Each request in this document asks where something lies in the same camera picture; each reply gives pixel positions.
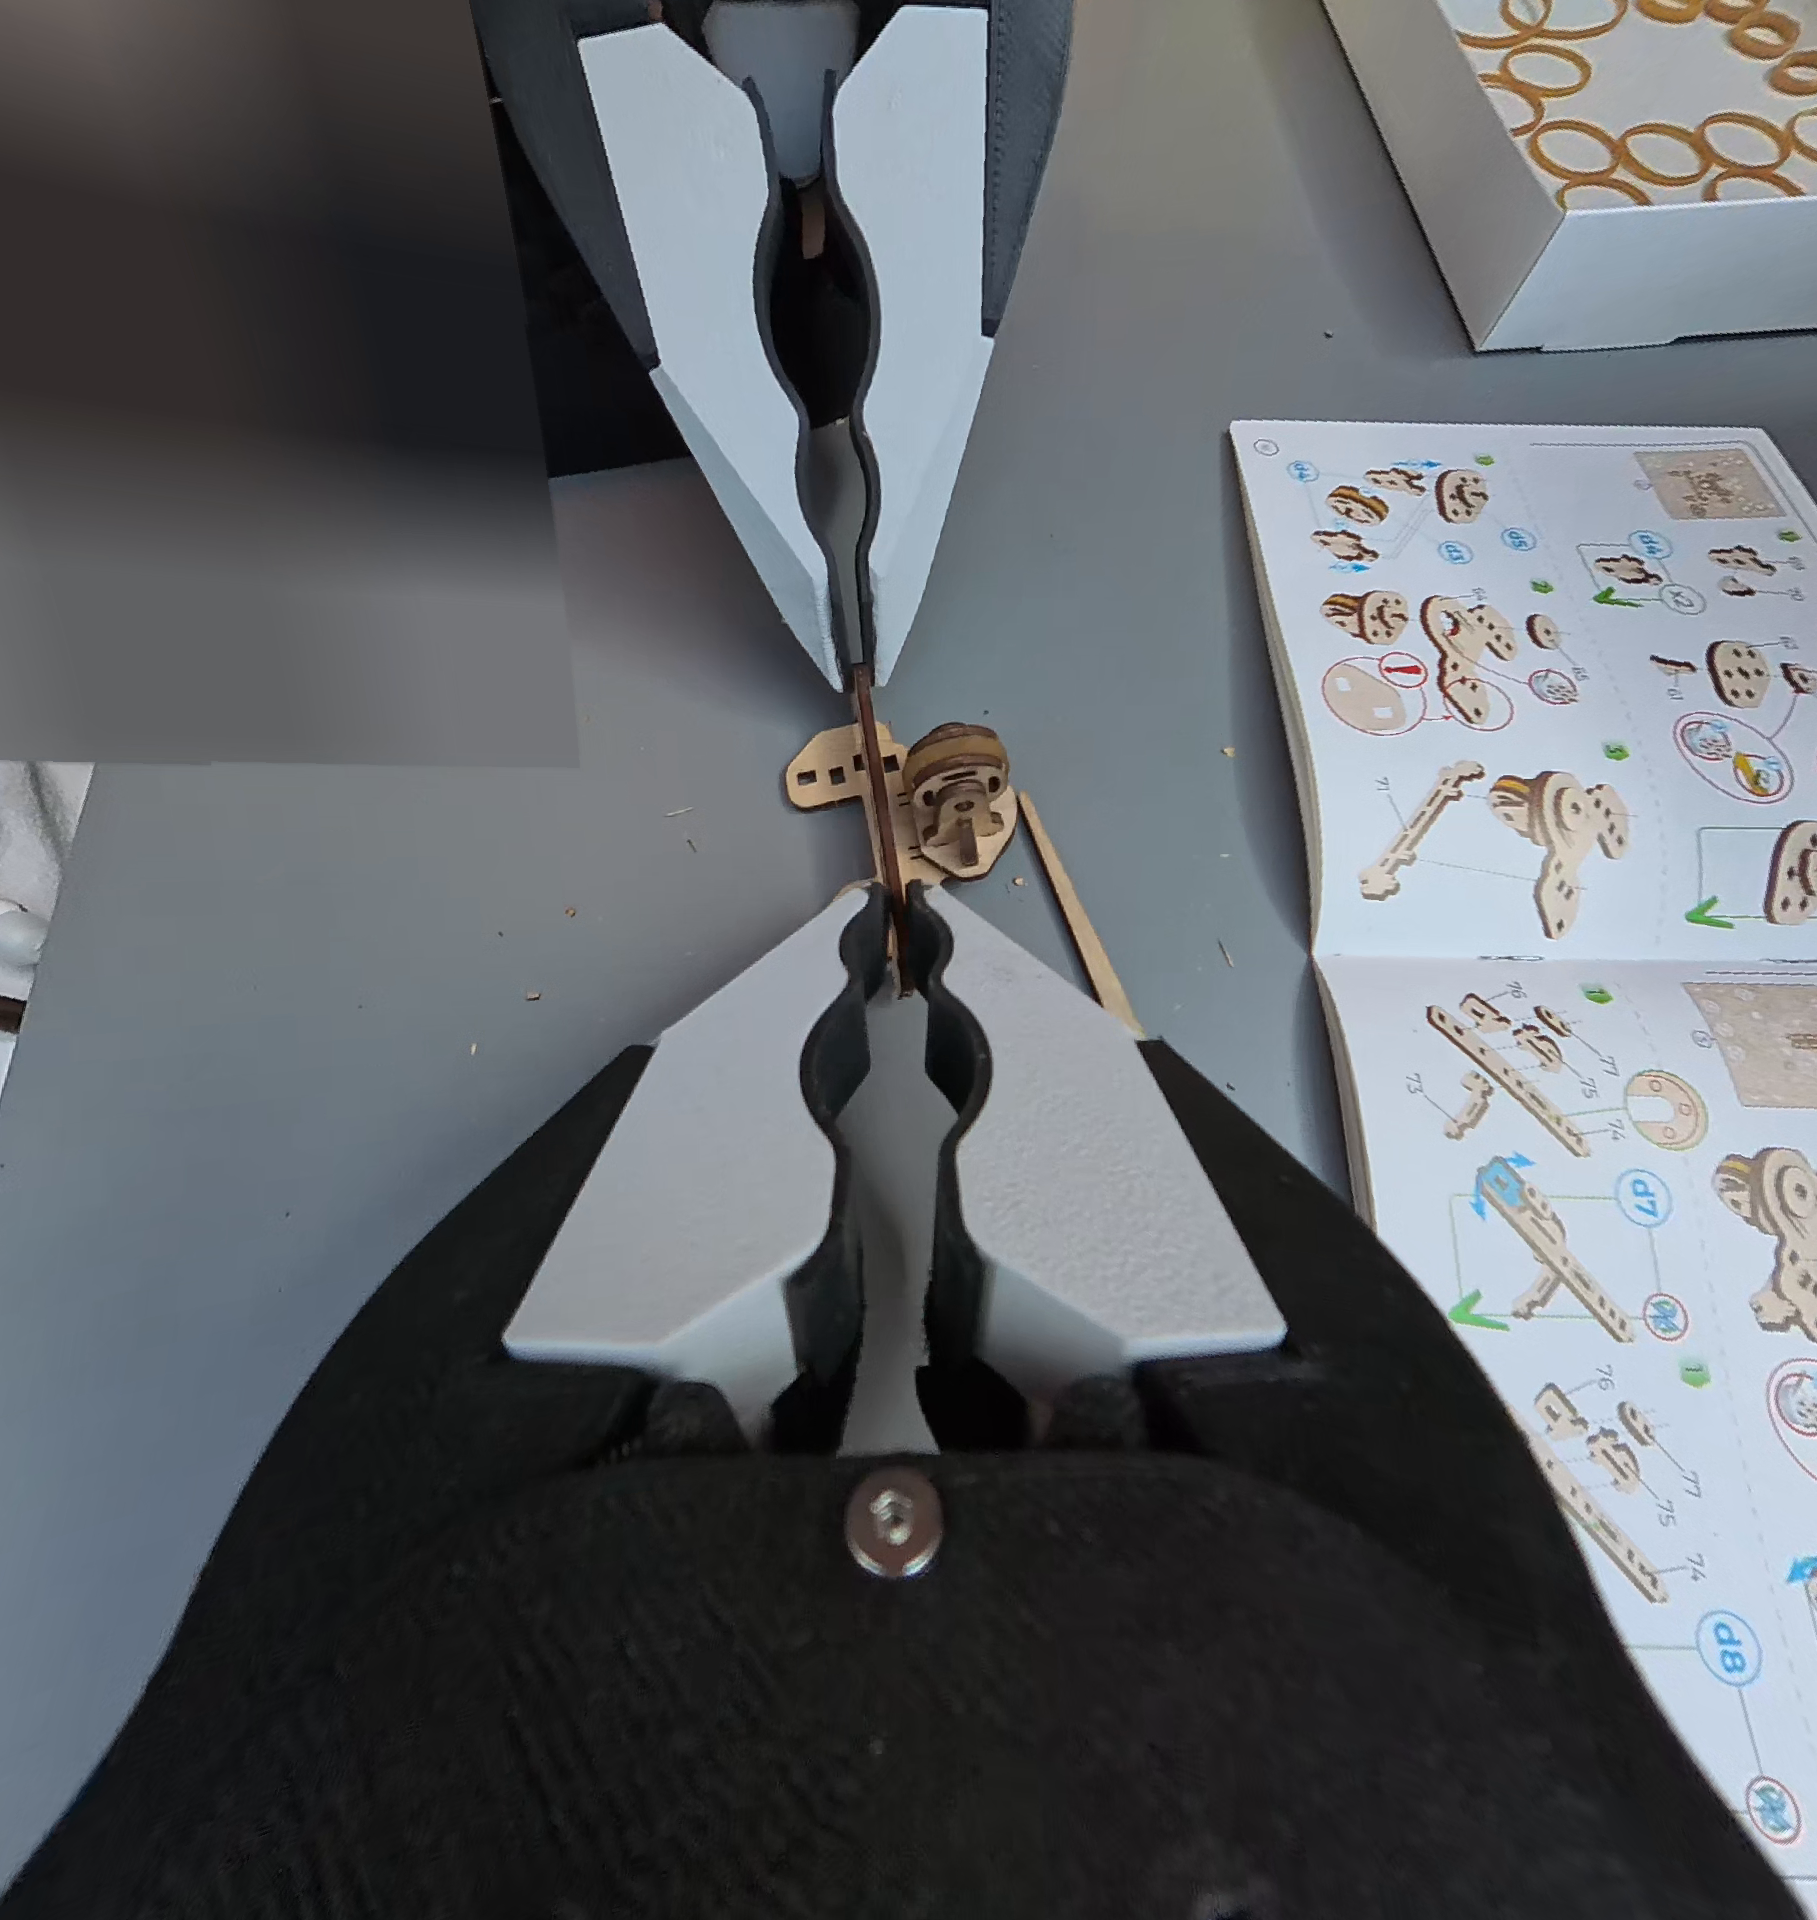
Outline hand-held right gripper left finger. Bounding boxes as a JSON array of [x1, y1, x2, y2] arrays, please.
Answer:
[[501, 886, 883, 1454]]

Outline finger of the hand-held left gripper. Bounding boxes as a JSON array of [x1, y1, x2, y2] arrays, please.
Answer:
[[575, 6, 868, 696], [824, 0, 991, 693]]

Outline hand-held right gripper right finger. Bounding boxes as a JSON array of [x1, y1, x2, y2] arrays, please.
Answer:
[[908, 886, 1287, 1454]]

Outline wooden key-shaped strip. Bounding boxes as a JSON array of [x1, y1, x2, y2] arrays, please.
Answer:
[[851, 669, 920, 999]]

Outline wooden model drum plate assembly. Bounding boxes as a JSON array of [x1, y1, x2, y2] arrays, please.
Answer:
[[783, 720, 1022, 903]]

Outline black wrist rest pad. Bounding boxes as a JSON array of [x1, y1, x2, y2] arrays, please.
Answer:
[[549, 352, 698, 482]]

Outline thin wooden stick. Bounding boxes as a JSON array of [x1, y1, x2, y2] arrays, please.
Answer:
[[1015, 816, 1145, 1040]]

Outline pile of wooden rings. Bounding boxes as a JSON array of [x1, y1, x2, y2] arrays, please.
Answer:
[[1455, 0, 1817, 211]]

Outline white cardboard box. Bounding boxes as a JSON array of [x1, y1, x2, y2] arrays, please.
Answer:
[[1321, 0, 1817, 355]]

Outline open instruction booklet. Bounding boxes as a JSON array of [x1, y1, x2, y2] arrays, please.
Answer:
[[1230, 422, 1817, 1884]]

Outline person's white garment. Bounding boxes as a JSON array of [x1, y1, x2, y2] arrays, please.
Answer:
[[0, 762, 94, 1278]]

